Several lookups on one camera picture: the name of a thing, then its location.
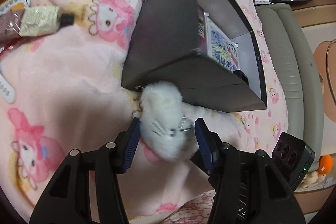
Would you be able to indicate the black colourful circle box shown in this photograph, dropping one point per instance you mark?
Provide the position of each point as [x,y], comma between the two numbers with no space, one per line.
[202,30]

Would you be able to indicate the pink cartoon print blanket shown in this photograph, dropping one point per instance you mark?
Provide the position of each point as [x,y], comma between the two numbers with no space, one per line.
[69,95]

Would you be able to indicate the orange toy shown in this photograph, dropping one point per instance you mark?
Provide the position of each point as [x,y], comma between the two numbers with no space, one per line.
[325,164]

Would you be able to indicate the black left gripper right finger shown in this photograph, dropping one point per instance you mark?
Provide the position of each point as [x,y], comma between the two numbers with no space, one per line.
[249,188]

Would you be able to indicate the grey sofa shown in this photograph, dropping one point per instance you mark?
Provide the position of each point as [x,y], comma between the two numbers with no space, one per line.
[297,71]

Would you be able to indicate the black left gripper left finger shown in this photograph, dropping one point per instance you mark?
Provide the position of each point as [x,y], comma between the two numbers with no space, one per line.
[66,198]

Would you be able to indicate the black square frame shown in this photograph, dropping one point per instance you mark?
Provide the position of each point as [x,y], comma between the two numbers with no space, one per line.
[241,75]

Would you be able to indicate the white plush toy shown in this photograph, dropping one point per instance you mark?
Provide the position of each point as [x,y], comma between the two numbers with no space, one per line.
[164,127]

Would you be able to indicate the brown cream tube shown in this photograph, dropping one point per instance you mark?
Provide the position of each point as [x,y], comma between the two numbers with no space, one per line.
[34,22]

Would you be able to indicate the dark grey storage box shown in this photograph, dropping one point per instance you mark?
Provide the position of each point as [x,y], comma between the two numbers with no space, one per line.
[164,46]

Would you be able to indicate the black camera device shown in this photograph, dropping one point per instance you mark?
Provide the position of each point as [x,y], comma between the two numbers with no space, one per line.
[293,157]

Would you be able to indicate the cartoon diamond painting kit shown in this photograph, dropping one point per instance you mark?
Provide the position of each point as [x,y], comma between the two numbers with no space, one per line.
[220,47]

